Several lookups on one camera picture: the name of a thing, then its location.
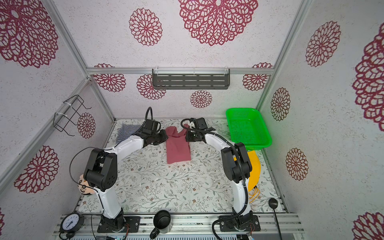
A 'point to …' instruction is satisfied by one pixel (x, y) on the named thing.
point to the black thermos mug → (162, 222)
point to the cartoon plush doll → (84, 187)
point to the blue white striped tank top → (125, 130)
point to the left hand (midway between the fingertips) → (168, 136)
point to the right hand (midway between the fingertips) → (185, 134)
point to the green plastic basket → (247, 127)
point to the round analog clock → (71, 223)
